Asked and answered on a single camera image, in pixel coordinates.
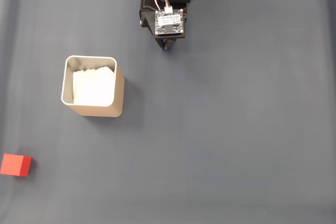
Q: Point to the beige square box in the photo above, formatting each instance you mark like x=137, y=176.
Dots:
x=119, y=90

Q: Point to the white tissue paper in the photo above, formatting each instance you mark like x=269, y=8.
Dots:
x=92, y=87

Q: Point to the red cube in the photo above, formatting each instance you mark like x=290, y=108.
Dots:
x=13, y=164

